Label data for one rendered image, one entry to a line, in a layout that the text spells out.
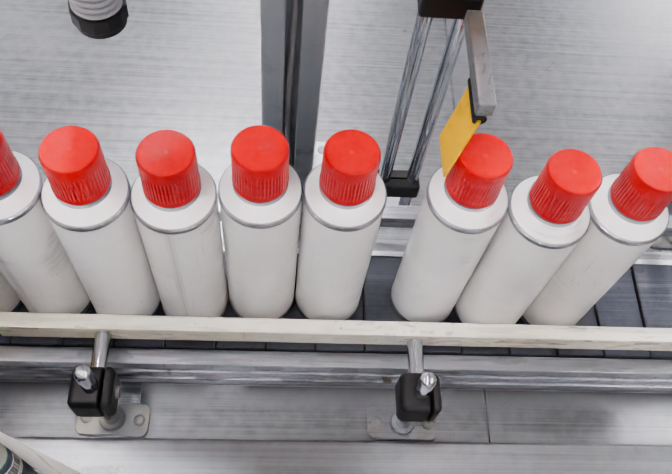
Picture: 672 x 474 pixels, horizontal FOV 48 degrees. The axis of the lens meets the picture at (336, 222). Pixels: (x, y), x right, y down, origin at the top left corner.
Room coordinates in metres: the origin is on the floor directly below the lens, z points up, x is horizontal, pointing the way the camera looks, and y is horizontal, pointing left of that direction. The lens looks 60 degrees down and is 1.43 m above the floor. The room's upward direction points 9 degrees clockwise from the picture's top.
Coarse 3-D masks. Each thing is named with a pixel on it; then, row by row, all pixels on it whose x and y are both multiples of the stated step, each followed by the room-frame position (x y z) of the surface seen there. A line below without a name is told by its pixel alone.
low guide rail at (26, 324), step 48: (48, 336) 0.17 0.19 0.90; (144, 336) 0.18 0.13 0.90; (192, 336) 0.19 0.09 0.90; (240, 336) 0.19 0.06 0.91; (288, 336) 0.20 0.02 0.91; (336, 336) 0.20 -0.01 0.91; (384, 336) 0.21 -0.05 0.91; (432, 336) 0.21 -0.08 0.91; (480, 336) 0.22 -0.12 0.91; (528, 336) 0.23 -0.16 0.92; (576, 336) 0.23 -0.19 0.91; (624, 336) 0.24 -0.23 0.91
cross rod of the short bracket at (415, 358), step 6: (408, 342) 0.21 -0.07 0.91; (414, 342) 0.21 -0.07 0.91; (420, 342) 0.21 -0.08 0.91; (408, 348) 0.20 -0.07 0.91; (414, 348) 0.20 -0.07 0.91; (420, 348) 0.20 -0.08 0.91; (408, 354) 0.20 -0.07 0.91; (414, 354) 0.20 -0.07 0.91; (420, 354) 0.20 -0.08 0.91; (408, 360) 0.19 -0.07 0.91; (414, 360) 0.19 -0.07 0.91; (420, 360) 0.20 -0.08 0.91; (408, 366) 0.19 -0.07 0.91; (414, 366) 0.19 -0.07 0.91; (420, 366) 0.19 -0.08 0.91; (408, 372) 0.19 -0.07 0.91; (414, 372) 0.19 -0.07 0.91; (420, 372) 0.19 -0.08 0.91
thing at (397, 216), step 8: (392, 208) 0.29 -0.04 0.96; (400, 208) 0.29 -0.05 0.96; (408, 208) 0.29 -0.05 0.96; (416, 208) 0.29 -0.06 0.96; (384, 216) 0.28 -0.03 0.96; (392, 216) 0.28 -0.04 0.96; (400, 216) 0.28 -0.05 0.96; (408, 216) 0.28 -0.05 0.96; (416, 216) 0.29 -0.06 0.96; (384, 224) 0.28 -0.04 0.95; (392, 224) 0.28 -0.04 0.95; (400, 224) 0.28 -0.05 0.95; (408, 224) 0.28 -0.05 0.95; (664, 232) 0.31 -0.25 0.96
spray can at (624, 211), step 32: (640, 160) 0.27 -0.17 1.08; (608, 192) 0.27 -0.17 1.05; (640, 192) 0.26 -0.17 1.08; (608, 224) 0.25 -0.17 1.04; (640, 224) 0.25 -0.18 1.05; (576, 256) 0.25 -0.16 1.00; (608, 256) 0.25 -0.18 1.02; (640, 256) 0.25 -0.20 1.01; (544, 288) 0.26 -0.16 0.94; (576, 288) 0.25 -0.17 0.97; (608, 288) 0.25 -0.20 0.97; (544, 320) 0.25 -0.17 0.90; (576, 320) 0.25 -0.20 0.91
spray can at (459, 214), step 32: (480, 160) 0.25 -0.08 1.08; (512, 160) 0.26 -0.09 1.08; (448, 192) 0.25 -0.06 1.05; (480, 192) 0.24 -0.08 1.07; (416, 224) 0.26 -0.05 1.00; (448, 224) 0.24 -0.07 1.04; (480, 224) 0.24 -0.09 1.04; (416, 256) 0.24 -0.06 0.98; (448, 256) 0.23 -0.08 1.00; (480, 256) 0.24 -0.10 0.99; (416, 288) 0.24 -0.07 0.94; (448, 288) 0.23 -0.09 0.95; (416, 320) 0.23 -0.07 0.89
